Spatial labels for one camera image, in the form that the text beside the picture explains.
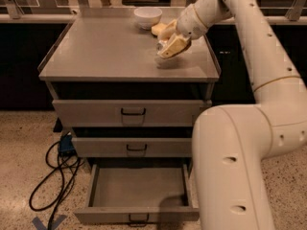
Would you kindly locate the grey bottom drawer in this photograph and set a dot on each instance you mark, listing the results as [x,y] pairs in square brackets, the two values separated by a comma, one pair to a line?
[138,193]

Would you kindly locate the white ceramic bowl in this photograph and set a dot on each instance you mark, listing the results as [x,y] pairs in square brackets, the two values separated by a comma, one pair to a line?
[146,17]

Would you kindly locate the grey middle drawer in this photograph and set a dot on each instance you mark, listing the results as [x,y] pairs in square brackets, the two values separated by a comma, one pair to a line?
[133,147]

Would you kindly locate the yellow sponge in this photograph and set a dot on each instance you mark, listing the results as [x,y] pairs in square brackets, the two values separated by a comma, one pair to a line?
[158,28]

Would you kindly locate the grey metal drawer cabinet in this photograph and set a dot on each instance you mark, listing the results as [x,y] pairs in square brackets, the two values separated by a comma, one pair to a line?
[105,55]

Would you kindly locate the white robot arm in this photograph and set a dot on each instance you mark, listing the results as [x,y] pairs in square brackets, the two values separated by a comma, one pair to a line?
[230,141]

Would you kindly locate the grey drawer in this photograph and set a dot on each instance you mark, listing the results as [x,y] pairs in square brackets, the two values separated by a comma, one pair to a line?
[133,147]
[138,193]
[129,113]

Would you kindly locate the grey top drawer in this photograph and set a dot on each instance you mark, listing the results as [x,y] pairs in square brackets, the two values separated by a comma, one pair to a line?
[129,113]

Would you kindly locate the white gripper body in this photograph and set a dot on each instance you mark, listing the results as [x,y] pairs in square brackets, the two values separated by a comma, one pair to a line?
[188,25]

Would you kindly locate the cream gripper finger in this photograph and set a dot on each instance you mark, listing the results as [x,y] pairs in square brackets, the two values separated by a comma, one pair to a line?
[176,46]
[169,32]

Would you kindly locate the blue power box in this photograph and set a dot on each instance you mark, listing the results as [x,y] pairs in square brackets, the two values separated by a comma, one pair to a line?
[66,147]

